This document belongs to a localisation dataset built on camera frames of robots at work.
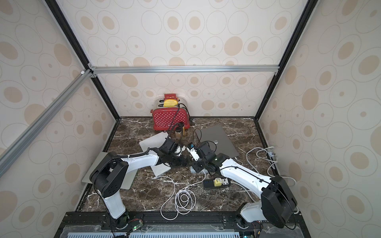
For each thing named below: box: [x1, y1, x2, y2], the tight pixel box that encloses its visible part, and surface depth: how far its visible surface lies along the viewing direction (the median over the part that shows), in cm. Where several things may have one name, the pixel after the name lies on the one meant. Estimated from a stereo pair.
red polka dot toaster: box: [150, 98, 191, 131], surface depth 105 cm
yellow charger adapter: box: [213, 178, 223, 187], surface depth 81 cm
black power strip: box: [203, 177, 232, 189], surface depth 85 cm
